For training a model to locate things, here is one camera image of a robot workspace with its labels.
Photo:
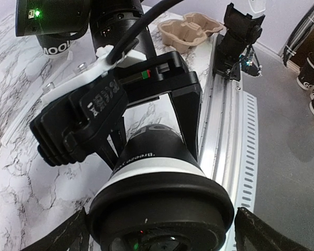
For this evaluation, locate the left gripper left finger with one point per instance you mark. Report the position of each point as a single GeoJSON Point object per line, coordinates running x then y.
{"type": "Point", "coordinates": [72, 234]}

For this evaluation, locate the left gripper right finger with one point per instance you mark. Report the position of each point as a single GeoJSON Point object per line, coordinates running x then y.
{"type": "Point", "coordinates": [252, 233]}

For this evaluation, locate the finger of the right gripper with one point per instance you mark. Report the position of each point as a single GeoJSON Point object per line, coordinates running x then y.
{"type": "Point", "coordinates": [113, 147]}

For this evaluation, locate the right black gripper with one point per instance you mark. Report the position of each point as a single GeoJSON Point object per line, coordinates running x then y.
{"type": "Point", "coordinates": [166, 73]}

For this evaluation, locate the black paper coffee cup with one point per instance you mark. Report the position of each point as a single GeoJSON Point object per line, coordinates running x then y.
{"type": "Point", "coordinates": [156, 158]}

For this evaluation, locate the black plastic cup lid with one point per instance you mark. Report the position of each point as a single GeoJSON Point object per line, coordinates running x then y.
{"type": "Point", "coordinates": [162, 211]}

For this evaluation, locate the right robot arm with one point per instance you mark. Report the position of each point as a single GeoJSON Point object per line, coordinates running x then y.
{"type": "Point", "coordinates": [122, 24]}

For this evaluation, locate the brown cardboard cup carrier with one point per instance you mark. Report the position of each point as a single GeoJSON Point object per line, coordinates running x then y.
{"type": "Point", "coordinates": [193, 30]}

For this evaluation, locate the loose white wrapped straw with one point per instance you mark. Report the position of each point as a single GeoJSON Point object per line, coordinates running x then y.
{"type": "Point", "coordinates": [29, 111]}

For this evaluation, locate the black cup holding straws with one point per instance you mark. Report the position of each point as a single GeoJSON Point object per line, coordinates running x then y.
{"type": "Point", "coordinates": [53, 48]}

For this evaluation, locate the spare black cup stack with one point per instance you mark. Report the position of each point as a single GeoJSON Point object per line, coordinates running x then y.
{"type": "Point", "coordinates": [305, 78]}

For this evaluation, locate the aluminium front rail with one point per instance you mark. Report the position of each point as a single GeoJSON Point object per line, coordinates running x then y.
{"type": "Point", "coordinates": [229, 135]}

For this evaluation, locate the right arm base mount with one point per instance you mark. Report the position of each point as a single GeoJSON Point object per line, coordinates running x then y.
{"type": "Point", "coordinates": [243, 21]}

